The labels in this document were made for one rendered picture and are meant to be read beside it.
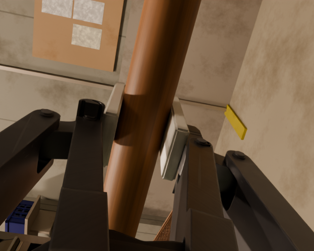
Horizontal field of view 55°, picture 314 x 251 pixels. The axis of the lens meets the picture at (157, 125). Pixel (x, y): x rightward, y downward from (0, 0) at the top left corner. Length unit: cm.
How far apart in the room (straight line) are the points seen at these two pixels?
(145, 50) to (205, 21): 320
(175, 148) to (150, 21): 7
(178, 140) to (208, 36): 324
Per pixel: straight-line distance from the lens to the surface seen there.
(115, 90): 19
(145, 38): 17
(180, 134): 15
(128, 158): 18
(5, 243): 235
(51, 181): 417
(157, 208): 423
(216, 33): 340
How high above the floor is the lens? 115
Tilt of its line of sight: 6 degrees down
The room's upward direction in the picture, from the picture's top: 80 degrees counter-clockwise
